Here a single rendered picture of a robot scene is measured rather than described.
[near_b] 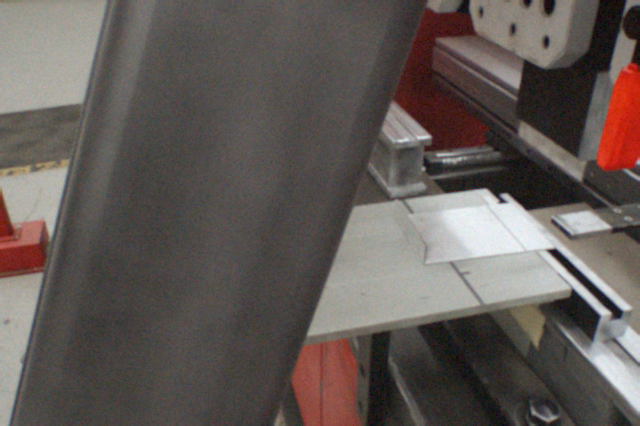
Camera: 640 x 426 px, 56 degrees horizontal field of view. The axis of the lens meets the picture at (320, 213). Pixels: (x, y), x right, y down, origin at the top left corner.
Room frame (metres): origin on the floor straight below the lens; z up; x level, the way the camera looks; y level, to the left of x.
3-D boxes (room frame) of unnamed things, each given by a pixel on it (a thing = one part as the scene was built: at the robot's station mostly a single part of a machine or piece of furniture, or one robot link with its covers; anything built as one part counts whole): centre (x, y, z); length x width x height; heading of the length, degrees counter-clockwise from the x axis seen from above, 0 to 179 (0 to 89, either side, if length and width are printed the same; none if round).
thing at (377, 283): (0.46, -0.07, 1.00); 0.26 x 0.18 x 0.01; 105
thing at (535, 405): (0.35, -0.19, 0.91); 0.03 x 0.03 x 0.02
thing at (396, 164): (1.03, -0.07, 0.92); 0.50 x 0.06 x 0.10; 15
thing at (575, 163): (0.50, -0.21, 1.13); 0.10 x 0.02 x 0.10; 15
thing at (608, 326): (0.47, -0.22, 0.99); 0.20 x 0.03 x 0.03; 15
